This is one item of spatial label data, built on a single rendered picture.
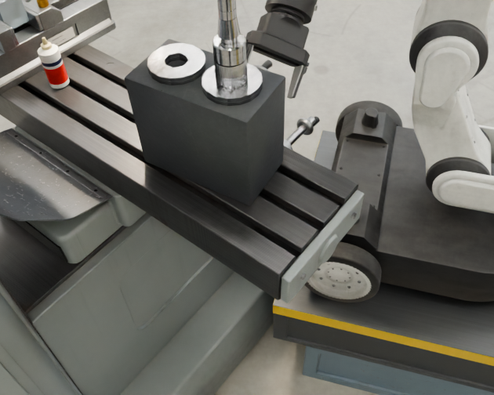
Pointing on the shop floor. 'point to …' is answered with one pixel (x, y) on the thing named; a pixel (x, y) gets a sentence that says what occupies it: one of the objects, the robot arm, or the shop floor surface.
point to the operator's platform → (399, 336)
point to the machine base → (208, 342)
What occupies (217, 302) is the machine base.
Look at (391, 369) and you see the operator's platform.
